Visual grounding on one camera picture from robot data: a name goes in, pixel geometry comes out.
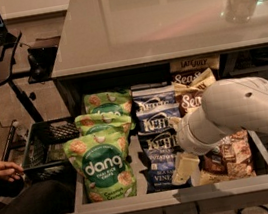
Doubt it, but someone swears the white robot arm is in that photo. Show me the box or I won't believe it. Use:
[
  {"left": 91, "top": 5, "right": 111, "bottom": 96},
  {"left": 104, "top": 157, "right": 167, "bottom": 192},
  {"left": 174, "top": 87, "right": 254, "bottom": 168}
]
[{"left": 170, "top": 77, "right": 268, "bottom": 185}]

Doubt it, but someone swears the front blue Kettle chip bag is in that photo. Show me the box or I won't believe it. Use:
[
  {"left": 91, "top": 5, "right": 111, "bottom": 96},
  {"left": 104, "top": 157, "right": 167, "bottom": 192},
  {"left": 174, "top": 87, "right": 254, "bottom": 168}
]
[{"left": 138, "top": 128, "right": 191, "bottom": 193}]

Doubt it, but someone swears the blue kettle chip bag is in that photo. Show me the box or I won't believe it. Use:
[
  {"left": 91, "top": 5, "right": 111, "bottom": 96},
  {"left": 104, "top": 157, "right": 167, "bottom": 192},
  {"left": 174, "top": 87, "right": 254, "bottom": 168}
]
[
  {"left": 136, "top": 103, "right": 180, "bottom": 133},
  {"left": 132, "top": 85, "right": 175, "bottom": 111},
  {"left": 138, "top": 128, "right": 191, "bottom": 193}
]

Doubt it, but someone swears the front brown Late July bag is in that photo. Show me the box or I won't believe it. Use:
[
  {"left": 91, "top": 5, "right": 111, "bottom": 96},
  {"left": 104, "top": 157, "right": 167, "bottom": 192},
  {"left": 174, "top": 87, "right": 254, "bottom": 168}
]
[{"left": 199, "top": 130, "right": 256, "bottom": 185}]

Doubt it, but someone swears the brown late july bag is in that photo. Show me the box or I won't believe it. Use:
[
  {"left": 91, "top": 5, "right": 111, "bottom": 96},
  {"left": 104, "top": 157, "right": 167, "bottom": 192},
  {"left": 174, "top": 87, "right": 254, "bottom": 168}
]
[
  {"left": 169, "top": 54, "right": 220, "bottom": 85},
  {"left": 173, "top": 68, "right": 216, "bottom": 116},
  {"left": 199, "top": 130, "right": 256, "bottom": 185}
]

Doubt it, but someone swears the middle blue Kettle chip bag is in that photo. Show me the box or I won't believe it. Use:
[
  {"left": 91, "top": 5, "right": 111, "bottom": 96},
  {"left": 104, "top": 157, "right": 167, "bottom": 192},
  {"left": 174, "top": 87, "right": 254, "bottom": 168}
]
[{"left": 136, "top": 103, "right": 180, "bottom": 133}]

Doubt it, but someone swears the grey open drawer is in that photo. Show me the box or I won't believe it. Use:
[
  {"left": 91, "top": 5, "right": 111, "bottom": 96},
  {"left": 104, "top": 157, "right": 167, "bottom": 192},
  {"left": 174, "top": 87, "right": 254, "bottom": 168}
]
[{"left": 41, "top": 65, "right": 268, "bottom": 214}]

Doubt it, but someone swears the middle brown Late July bag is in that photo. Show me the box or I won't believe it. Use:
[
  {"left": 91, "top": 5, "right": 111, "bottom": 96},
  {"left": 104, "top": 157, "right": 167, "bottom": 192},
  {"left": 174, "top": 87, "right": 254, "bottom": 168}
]
[{"left": 173, "top": 68, "right": 216, "bottom": 116}]

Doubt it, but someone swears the rear blue Kettle chip bag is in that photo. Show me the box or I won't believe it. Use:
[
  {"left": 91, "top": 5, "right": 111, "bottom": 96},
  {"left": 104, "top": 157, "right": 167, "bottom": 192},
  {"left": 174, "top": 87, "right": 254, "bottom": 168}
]
[{"left": 132, "top": 85, "right": 175, "bottom": 111}]

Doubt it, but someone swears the front green Dang chip bag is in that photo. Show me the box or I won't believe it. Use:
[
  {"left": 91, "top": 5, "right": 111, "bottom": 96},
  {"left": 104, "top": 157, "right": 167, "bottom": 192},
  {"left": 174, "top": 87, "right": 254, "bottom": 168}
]
[{"left": 63, "top": 127, "right": 137, "bottom": 203}]

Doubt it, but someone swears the green dang chip bag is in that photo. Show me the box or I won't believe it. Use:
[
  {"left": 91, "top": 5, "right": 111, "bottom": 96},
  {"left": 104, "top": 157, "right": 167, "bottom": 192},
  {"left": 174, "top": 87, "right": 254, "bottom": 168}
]
[
  {"left": 83, "top": 89, "right": 133, "bottom": 115},
  {"left": 63, "top": 127, "right": 137, "bottom": 203},
  {"left": 74, "top": 112, "right": 132, "bottom": 135}
]

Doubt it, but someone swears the rear brown Late July bag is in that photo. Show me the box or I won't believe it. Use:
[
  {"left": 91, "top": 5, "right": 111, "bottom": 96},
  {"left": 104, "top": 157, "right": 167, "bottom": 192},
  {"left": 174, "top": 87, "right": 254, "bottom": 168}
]
[{"left": 169, "top": 54, "right": 220, "bottom": 85}]

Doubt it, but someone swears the middle green Dang chip bag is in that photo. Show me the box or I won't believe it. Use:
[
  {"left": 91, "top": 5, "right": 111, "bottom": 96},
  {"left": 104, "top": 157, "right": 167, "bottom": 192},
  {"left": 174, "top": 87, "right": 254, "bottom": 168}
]
[{"left": 74, "top": 112, "right": 132, "bottom": 135}]

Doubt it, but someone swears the rear green Dang chip bag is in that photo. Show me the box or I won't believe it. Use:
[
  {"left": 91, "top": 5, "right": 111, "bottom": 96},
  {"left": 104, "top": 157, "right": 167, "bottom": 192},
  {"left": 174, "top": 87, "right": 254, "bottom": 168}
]
[{"left": 83, "top": 89, "right": 133, "bottom": 115}]

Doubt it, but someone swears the grey counter cabinet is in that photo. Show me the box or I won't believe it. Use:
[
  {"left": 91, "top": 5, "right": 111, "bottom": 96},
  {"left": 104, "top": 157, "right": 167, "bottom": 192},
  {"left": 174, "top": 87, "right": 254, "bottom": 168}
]
[{"left": 53, "top": 0, "right": 268, "bottom": 115}]

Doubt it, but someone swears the person's hand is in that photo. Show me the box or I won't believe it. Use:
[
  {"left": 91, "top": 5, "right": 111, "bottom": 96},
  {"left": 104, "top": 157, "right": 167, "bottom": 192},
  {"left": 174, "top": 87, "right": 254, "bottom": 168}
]
[{"left": 0, "top": 161, "right": 24, "bottom": 182}]

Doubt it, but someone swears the black plastic crate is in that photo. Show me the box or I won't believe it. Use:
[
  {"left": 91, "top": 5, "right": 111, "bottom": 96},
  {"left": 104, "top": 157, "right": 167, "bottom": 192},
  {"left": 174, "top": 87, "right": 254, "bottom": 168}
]
[{"left": 22, "top": 117, "right": 80, "bottom": 181}]

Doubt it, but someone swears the black side tray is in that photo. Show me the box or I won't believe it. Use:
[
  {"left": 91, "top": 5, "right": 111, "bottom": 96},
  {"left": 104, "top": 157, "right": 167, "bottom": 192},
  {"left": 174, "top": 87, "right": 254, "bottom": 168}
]
[{"left": 28, "top": 36, "right": 60, "bottom": 84}]

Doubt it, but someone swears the black drawer handle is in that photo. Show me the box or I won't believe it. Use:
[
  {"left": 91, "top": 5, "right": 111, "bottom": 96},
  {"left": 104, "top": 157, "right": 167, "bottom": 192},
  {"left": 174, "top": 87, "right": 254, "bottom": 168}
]
[{"left": 162, "top": 203, "right": 200, "bottom": 214}]

